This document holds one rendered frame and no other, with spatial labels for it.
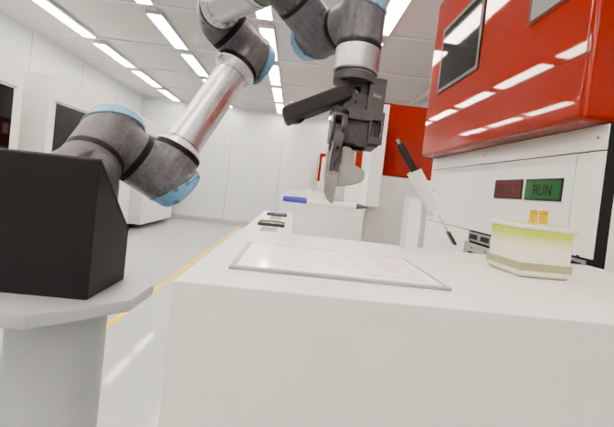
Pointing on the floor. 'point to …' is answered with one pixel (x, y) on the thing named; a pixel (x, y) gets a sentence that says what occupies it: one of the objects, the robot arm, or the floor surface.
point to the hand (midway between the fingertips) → (326, 194)
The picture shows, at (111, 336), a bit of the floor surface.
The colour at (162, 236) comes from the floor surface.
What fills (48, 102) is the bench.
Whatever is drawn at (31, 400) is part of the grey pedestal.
